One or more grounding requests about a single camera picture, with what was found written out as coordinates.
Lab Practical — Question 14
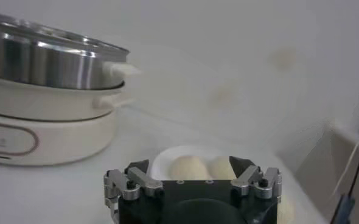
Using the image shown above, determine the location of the cream electric cooker base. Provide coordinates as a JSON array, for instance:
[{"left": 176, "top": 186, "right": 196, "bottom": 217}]
[{"left": 0, "top": 74, "right": 135, "bottom": 167}]

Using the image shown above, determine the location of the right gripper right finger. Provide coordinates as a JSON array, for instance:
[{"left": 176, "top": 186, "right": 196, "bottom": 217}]
[{"left": 229, "top": 155, "right": 282, "bottom": 204}]

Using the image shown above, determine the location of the black inline power adapter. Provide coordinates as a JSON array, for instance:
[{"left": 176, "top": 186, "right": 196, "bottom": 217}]
[{"left": 330, "top": 194, "right": 357, "bottom": 224}]

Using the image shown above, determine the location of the white charging cable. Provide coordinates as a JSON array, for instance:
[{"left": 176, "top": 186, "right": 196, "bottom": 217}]
[{"left": 331, "top": 138, "right": 359, "bottom": 198}]

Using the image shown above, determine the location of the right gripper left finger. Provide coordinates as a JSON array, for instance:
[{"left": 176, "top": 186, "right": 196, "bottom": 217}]
[{"left": 103, "top": 158, "right": 164, "bottom": 214}]

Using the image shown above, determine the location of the white steamed baozi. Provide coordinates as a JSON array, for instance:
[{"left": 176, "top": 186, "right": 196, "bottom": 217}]
[
  {"left": 208, "top": 155, "right": 237, "bottom": 181},
  {"left": 169, "top": 155, "right": 212, "bottom": 181}
]

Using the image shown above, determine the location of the stainless steel steamer pot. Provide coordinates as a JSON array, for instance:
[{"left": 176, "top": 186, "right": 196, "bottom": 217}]
[{"left": 0, "top": 10, "right": 141, "bottom": 91}]

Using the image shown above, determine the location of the white round plate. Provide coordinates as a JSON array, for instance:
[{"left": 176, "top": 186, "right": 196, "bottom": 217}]
[{"left": 150, "top": 145, "right": 238, "bottom": 181}]

